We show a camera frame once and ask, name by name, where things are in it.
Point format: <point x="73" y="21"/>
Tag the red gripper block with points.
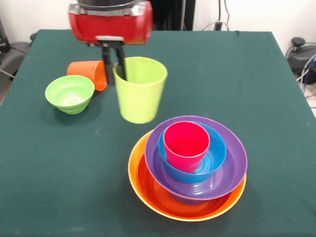
<point x="111" y="27"/>

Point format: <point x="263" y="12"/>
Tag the orange-red plastic cup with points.
<point x="84" y="70"/>

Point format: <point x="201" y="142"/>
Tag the green plastic cup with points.
<point x="140" y="98"/>

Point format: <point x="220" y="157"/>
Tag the orange plastic bowl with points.
<point x="134" y="163"/>

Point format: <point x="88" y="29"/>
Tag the crimson pink plastic cup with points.
<point x="185" y="148"/>

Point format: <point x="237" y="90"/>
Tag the red-orange plastic bowl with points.
<point x="153" y="187"/>

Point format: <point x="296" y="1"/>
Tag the blue plastic bowl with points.
<point x="217" y="153"/>

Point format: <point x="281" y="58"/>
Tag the purple plastic bowl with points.
<point x="234" y="158"/>

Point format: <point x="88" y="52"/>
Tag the green plastic bowl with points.
<point x="70" y="95"/>

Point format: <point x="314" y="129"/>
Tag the dark green tablecloth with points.
<point x="74" y="197"/>

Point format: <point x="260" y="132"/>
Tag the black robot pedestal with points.
<point x="172" y="14"/>

